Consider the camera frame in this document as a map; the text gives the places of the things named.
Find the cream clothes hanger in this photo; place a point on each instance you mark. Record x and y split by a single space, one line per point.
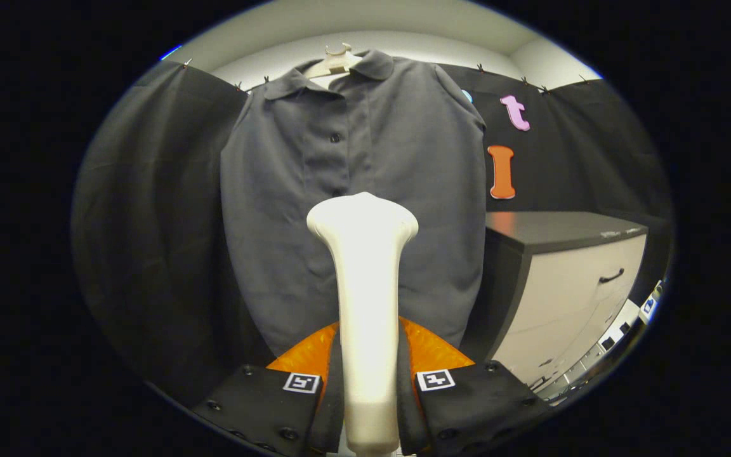
337 62

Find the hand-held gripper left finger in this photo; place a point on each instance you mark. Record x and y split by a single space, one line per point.
334 412

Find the grey button shirt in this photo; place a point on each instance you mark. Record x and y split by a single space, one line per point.
397 146

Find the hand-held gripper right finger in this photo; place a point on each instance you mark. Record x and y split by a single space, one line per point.
407 412

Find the small white blue device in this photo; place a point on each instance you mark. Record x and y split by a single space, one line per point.
648 310

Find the black backdrop cloth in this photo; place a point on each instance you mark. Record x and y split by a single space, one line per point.
150 222

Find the grey top drawer cabinet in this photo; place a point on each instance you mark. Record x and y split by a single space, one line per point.
568 298

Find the row of black cloth clips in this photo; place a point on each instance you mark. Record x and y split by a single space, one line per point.
480 66

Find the white garment steamer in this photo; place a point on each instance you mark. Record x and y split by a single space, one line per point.
368 292

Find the white side desk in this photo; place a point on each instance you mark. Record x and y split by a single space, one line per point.
619 320

